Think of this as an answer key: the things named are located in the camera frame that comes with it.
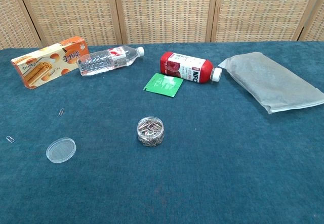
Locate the red juice bottle white cap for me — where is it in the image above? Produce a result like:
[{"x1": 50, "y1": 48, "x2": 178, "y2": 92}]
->
[{"x1": 159, "y1": 52, "x2": 223, "y2": 84}]

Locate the clear round plastic lid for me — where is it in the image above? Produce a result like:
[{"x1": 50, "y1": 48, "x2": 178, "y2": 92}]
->
[{"x1": 46, "y1": 137, "x2": 77, "y2": 163}]

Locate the woven wooden folding screen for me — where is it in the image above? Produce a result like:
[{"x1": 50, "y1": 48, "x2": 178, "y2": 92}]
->
[{"x1": 0, "y1": 0, "x2": 324, "y2": 50}]

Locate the clear plastic water bottle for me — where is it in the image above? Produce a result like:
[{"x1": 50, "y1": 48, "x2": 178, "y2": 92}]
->
[{"x1": 76, "y1": 45, "x2": 145, "y2": 77}]

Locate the blue felt table cover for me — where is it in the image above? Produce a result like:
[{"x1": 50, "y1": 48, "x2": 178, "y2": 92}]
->
[{"x1": 0, "y1": 40, "x2": 324, "y2": 224}]

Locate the grey translucent plastic bag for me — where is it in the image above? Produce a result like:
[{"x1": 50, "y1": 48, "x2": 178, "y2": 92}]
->
[{"x1": 217, "y1": 52, "x2": 324, "y2": 114}]

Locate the green foil sachet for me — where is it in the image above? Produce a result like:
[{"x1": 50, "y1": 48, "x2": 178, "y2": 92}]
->
[{"x1": 143, "y1": 73, "x2": 184, "y2": 98}]

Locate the orange egg roll snack box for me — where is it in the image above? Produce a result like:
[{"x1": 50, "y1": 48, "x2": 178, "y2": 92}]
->
[{"x1": 10, "y1": 36, "x2": 89, "y2": 90}]

